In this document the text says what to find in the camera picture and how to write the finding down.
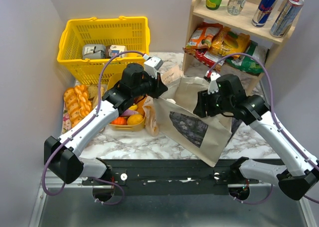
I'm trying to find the orange snack bag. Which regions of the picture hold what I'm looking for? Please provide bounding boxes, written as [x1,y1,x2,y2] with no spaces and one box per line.
[185,22,223,49]

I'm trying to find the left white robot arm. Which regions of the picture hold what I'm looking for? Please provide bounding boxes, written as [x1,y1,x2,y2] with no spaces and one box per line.
[44,57,168,184]

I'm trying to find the brown toy bread slices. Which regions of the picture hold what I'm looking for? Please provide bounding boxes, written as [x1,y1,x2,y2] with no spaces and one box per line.
[87,84,98,108]

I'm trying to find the grey wrapped package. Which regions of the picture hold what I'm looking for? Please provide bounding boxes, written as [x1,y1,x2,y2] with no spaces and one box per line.
[82,44,106,60]

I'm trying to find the green snack bag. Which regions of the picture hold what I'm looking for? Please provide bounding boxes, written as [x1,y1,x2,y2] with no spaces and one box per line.
[225,41,268,75]

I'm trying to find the purple toy eggplant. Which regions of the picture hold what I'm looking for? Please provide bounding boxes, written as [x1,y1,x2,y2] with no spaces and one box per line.
[121,109,138,116]

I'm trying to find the silver red bull can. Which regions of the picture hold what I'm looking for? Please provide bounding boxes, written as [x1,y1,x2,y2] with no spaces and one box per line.
[270,0,305,37]

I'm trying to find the toy bread loaf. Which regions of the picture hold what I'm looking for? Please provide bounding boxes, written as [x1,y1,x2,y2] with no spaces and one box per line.
[63,88,83,127]

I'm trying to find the braided orange toy bread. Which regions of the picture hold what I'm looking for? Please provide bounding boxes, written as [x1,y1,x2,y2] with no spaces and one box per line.
[74,85,92,118]

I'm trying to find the wooden shelf unit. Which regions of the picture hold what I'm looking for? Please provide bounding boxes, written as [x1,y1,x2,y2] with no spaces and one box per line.
[186,0,298,95]

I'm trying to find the banana print plastic bag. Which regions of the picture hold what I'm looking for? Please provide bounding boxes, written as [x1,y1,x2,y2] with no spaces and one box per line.
[142,65,184,136]

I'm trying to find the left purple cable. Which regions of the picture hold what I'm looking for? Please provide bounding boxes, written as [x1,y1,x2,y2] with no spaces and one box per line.
[41,50,148,197]

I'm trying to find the orange toy pumpkin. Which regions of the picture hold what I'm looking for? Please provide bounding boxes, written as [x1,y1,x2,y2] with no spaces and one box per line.
[111,116,127,125]

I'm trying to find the blue red bull can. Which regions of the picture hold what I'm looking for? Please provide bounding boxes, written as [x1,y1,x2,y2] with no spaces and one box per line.
[252,0,278,27]

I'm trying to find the yellow food tray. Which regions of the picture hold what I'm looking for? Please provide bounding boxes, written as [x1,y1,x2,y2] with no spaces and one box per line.
[106,73,148,132]

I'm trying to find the clear plastic bottle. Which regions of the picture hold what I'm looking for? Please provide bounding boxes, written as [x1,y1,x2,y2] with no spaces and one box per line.
[227,0,246,15]

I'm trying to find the yellow plastic shopping basket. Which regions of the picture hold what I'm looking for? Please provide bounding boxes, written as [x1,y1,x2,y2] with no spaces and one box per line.
[57,16,151,85]

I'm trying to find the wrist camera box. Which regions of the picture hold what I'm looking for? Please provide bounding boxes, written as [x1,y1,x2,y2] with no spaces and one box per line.
[204,71,220,94]
[144,56,163,79]

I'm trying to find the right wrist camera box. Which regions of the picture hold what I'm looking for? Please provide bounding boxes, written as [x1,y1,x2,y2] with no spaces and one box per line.
[204,71,220,94]

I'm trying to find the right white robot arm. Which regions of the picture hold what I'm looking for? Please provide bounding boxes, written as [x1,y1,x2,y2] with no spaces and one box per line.
[193,73,319,201]

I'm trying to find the red snack bag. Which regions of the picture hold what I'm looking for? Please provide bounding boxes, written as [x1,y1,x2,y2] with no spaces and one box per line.
[183,48,221,68]

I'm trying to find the beige canvas tote bag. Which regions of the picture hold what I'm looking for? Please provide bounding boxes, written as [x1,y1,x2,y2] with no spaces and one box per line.
[154,77,241,167]

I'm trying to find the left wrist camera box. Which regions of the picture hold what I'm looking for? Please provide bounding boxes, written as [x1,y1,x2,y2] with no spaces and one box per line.
[144,56,163,79]

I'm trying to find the purple cable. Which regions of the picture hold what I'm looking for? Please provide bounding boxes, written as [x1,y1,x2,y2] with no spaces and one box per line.
[206,53,319,204]
[41,50,148,197]

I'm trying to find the yellow chips bag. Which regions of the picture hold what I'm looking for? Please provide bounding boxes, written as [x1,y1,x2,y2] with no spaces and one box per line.
[208,26,250,56]

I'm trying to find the brown milk carton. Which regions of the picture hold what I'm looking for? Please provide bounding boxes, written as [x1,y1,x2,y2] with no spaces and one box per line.
[105,45,127,59]

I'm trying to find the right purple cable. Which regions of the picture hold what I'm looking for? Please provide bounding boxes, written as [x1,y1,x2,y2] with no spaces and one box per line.
[206,53,319,204]

